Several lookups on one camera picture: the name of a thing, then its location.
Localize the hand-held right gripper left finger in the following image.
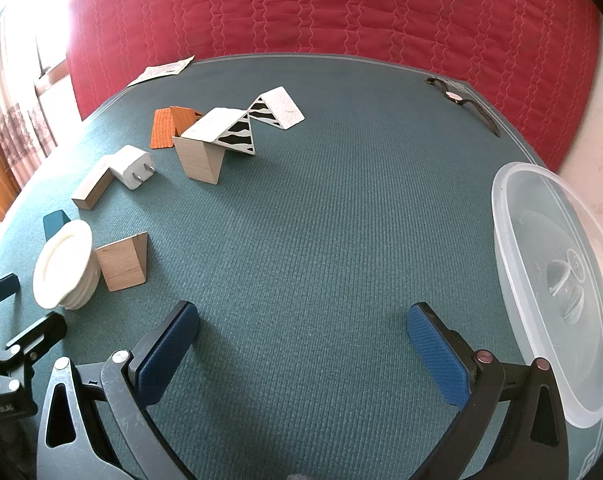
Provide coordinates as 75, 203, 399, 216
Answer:
36, 301, 200, 480

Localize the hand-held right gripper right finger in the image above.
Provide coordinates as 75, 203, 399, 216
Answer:
406, 302, 569, 480

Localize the wooden wedge block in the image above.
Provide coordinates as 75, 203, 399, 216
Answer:
95, 232, 149, 292

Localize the clear plastic container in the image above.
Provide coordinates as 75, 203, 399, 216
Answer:
491, 161, 603, 428

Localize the rectangular wooden block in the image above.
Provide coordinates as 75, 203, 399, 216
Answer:
71, 155, 119, 211

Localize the white wall charger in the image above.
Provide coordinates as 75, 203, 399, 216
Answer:
110, 145, 156, 191

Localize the orange striped block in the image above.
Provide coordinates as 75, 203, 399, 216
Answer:
150, 108, 182, 150
170, 106, 204, 137

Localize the white ribbed dish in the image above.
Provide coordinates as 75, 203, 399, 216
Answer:
32, 220, 102, 311

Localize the teal block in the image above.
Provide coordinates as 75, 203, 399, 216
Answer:
42, 210, 72, 241

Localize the patterned curtain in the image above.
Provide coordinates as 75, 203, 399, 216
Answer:
0, 25, 57, 191

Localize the tapered wooden block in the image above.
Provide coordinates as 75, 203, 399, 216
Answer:
172, 135, 224, 185

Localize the white zebra-striped prism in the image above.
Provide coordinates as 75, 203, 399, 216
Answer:
181, 107, 257, 156
248, 86, 307, 131

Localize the black wristwatch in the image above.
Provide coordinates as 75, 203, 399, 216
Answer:
425, 76, 501, 138

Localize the white paper leaflet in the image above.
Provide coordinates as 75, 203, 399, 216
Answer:
127, 56, 194, 87

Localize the window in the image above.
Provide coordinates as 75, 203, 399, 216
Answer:
11, 0, 82, 91

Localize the red quilted blanket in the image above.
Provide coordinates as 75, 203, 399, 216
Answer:
66, 0, 602, 171

